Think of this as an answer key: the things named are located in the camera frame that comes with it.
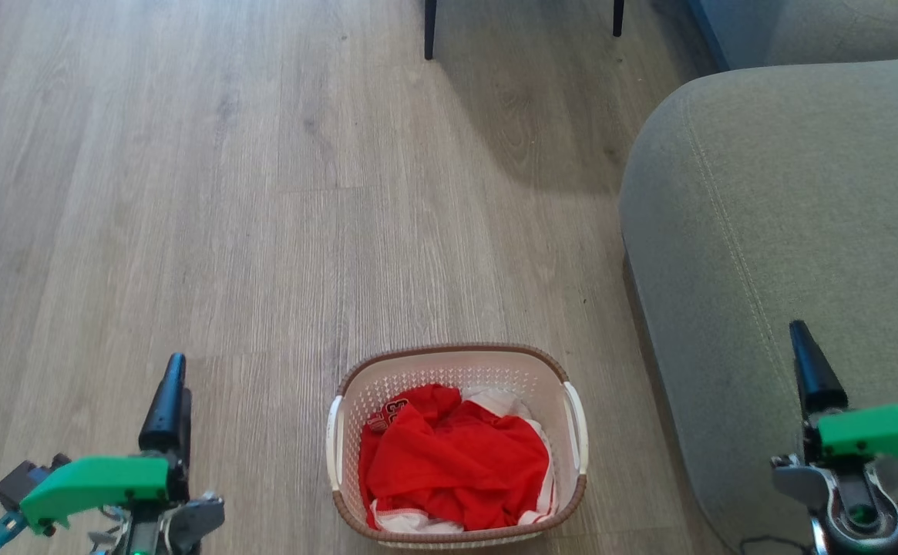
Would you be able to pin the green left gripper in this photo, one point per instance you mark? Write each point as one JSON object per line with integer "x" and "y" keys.
{"x": 94, "y": 479}

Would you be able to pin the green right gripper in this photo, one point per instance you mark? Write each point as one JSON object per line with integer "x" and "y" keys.
{"x": 876, "y": 432}

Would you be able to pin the white brown-rimmed laundry basket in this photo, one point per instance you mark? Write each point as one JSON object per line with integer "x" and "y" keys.
{"x": 456, "y": 368}

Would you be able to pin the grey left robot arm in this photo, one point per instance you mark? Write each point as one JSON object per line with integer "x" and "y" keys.
{"x": 186, "y": 520}

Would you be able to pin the grey fabric sofa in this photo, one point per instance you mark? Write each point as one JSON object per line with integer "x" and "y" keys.
{"x": 765, "y": 231}

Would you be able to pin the red jersey garment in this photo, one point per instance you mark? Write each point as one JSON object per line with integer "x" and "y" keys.
{"x": 456, "y": 462}

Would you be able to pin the grey blue sofa section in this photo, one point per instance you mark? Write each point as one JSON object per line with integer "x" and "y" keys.
{"x": 818, "y": 31}

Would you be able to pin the black chair leg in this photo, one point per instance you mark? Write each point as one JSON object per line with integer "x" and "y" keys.
{"x": 618, "y": 17}
{"x": 429, "y": 27}

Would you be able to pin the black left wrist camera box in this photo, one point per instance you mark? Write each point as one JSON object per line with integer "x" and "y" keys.
{"x": 26, "y": 479}

